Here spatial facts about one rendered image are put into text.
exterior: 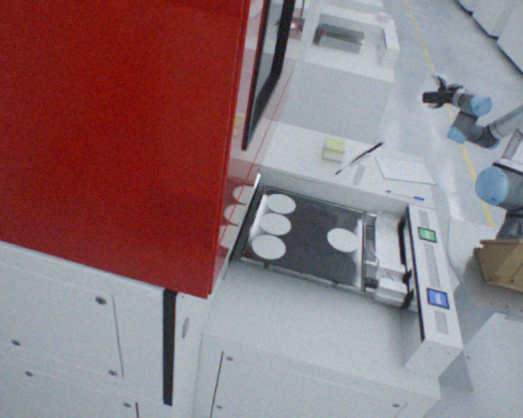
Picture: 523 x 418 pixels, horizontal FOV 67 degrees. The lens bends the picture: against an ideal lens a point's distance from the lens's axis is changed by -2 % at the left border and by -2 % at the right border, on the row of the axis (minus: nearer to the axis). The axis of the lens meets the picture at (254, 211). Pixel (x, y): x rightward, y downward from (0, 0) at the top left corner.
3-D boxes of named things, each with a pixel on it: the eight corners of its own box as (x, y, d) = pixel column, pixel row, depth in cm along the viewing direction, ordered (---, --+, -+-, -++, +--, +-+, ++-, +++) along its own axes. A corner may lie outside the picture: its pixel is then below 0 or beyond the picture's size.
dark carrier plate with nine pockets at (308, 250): (242, 257, 116) (242, 255, 116) (265, 189, 143) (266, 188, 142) (360, 288, 114) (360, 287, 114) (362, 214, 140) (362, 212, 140)
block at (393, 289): (376, 292, 116) (380, 286, 114) (376, 283, 118) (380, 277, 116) (403, 300, 115) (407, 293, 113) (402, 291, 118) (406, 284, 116)
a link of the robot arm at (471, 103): (470, 113, 146) (483, 92, 143) (452, 107, 156) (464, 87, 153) (485, 121, 149) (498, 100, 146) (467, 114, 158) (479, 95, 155)
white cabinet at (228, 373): (187, 449, 156) (201, 334, 104) (245, 273, 230) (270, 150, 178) (348, 497, 152) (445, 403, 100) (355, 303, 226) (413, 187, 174)
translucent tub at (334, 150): (321, 161, 149) (326, 145, 145) (321, 151, 155) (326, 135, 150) (341, 165, 149) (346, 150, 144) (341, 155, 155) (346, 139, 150)
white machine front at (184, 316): (162, 403, 89) (163, 292, 63) (247, 194, 151) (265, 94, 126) (176, 408, 89) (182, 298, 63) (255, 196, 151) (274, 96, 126)
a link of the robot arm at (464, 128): (473, 149, 156) (489, 123, 152) (452, 140, 152) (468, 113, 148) (460, 143, 163) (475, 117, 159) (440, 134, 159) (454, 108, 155)
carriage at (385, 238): (373, 301, 117) (376, 294, 115) (372, 222, 145) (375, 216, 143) (399, 308, 116) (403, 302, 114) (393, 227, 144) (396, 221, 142)
